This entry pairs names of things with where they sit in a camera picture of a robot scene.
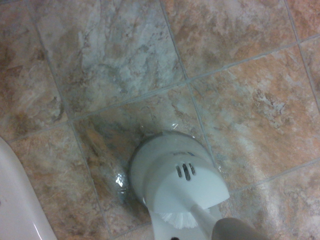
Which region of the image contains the white toilet brush grey handle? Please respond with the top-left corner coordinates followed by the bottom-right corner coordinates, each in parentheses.
top-left (156, 203), bottom-right (271, 240)

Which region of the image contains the white toilet brush holder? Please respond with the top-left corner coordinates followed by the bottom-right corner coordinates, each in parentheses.
top-left (128, 130), bottom-right (231, 240)

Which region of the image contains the white toilet bowl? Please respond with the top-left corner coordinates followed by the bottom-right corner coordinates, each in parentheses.
top-left (0, 136), bottom-right (59, 240)

